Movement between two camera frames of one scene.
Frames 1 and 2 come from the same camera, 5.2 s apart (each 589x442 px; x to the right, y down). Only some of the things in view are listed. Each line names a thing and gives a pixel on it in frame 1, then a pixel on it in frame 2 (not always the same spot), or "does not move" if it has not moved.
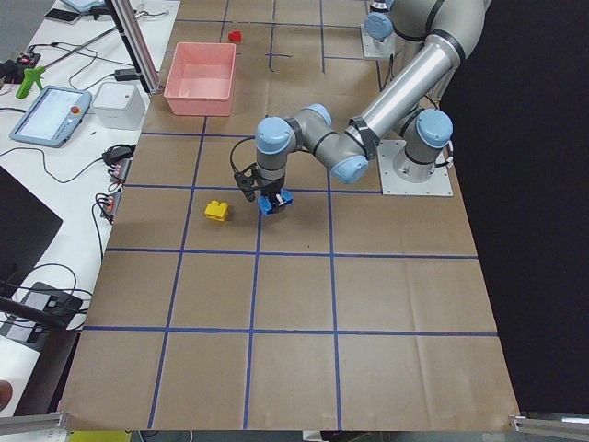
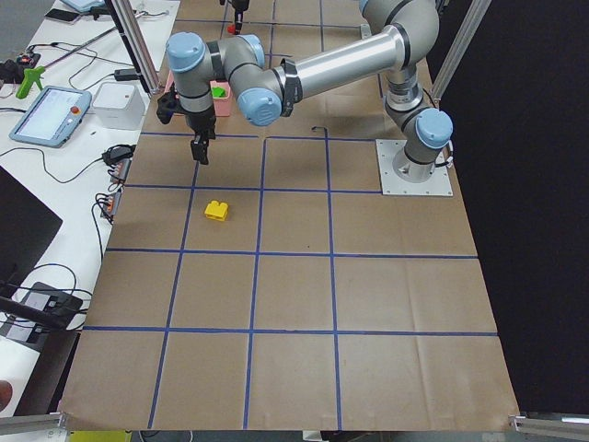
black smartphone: [67, 17] does not move
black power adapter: [125, 75] does not move
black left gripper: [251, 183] → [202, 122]
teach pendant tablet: [52, 117] does not move
